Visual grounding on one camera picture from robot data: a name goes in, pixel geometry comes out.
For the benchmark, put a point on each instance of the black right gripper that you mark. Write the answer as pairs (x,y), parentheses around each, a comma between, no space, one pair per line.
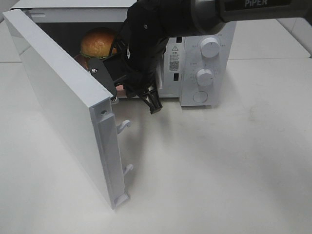
(134,67)

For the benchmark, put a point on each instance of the pink round plate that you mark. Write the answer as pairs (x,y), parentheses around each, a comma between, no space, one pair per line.
(83,62)

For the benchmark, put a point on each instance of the round white door button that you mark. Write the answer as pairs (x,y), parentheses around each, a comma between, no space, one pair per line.
(200,97)

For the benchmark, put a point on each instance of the white microwave door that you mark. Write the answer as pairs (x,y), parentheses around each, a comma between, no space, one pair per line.
(76,104)

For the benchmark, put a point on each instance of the toy hamburger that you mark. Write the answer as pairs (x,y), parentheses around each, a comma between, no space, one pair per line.
(97,42)

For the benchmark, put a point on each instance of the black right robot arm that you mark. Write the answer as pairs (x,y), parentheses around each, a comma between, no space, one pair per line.
(153,22)

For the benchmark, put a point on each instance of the white microwave oven body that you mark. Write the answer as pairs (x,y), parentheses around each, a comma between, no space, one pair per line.
(66,21)

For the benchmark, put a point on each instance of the lower white timer knob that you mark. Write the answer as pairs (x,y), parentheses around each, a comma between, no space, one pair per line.
(204,77)

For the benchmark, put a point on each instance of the upper white power knob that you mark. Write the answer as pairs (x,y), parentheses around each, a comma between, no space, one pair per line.
(210,47)

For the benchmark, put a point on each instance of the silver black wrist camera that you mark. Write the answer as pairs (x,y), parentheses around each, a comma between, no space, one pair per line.
(101,74)

